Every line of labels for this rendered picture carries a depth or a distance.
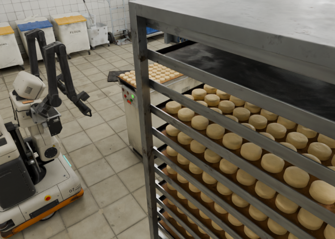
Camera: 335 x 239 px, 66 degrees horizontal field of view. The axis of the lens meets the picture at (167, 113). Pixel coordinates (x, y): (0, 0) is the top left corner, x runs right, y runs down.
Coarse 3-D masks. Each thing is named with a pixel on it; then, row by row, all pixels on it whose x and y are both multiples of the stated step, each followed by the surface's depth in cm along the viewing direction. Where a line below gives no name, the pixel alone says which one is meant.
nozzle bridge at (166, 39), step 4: (164, 32) 274; (164, 36) 277; (168, 36) 275; (172, 36) 279; (176, 36) 274; (164, 40) 280; (168, 40) 277; (172, 40) 280; (176, 40) 276; (172, 44) 276
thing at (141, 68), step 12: (132, 0) 64; (132, 12) 64; (132, 24) 66; (144, 24) 66; (132, 36) 68; (144, 36) 68; (144, 48) 70; (144, 60) 71; (144, 72) 73; (144, 84) 75; (144, 96) 77; (144, 108) 79; (144, 120) 81; (144, 132) 85; (144, 144) 88; (144, 156) 92; (144, 168) 96; (156, 204) 107; (156, 216) 111; (156, 228) 116
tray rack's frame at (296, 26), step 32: (160, 0) 64; (192, 0) 63; (224, 0) 62; (256, 0) 62; (288, 0) 61; (320, 0) 61; (224, 32) 46; (256, 32) 42; (288, 32) 40; (320, 32) 40; (320, 64) 36
